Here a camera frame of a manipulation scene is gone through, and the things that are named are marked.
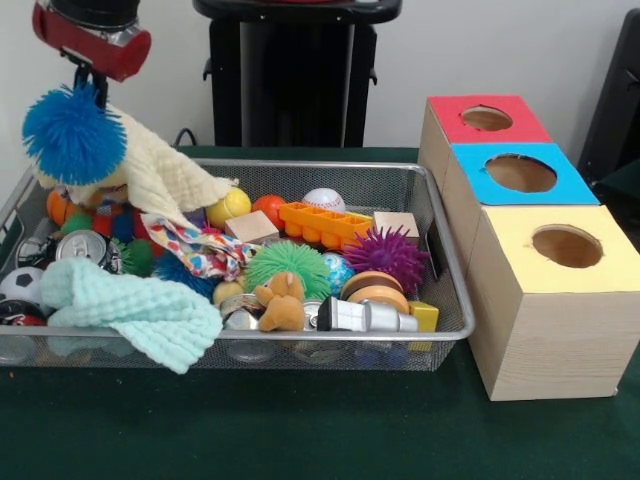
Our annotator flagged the colourful patterned cloth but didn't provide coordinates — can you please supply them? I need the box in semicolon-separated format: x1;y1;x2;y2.
140;212;261;281

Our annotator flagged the cream knitted cloth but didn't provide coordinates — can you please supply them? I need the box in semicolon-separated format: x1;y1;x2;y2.
32;102;240;226

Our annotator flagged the purple spiky rubber ball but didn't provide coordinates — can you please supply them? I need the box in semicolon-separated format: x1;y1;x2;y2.
343;225;432;296

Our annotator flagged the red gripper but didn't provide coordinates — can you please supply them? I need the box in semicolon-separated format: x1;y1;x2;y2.
32;2;153;109

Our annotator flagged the yellow tennis ball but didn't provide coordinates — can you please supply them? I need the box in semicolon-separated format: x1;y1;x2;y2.
205;187;252;229

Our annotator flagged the light blue waffle cloth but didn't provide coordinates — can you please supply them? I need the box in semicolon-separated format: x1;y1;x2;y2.
39;257;224;375

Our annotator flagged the orange toy building brick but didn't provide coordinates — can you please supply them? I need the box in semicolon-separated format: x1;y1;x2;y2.
278;200;376;250

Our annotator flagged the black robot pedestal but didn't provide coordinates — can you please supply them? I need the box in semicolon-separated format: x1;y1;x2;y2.
192;0;404;149

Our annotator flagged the blue spiky rubber ball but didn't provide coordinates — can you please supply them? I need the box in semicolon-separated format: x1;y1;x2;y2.
22;82;127;187

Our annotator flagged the silver drink can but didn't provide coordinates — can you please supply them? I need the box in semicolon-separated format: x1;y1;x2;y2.
55;229;124;274

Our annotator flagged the green spiky rubber ball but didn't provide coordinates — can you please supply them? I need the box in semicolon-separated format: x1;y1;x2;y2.
244;241;332;301

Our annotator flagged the black equipment case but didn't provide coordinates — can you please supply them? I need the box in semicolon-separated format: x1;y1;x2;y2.
577;8;640;201

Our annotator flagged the small white baseball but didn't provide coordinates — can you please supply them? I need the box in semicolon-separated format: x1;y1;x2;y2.
301;188;346;212

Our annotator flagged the wooden box with three holes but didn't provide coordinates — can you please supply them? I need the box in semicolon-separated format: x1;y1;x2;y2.
418;94;640;401

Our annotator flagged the shallow clear mesh bin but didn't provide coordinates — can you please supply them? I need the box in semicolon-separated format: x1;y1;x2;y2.
0;154;477;374

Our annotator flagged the dark green table cloth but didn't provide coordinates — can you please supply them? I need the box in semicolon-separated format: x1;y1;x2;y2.
0;144;640;480

